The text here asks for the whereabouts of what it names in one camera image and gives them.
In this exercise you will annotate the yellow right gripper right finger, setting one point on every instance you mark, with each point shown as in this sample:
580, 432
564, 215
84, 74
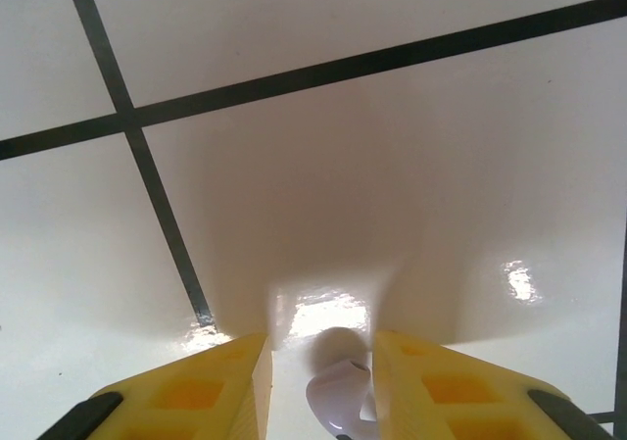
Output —
450, 396

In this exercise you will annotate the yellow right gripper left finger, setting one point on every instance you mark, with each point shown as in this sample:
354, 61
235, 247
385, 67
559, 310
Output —
186, 401

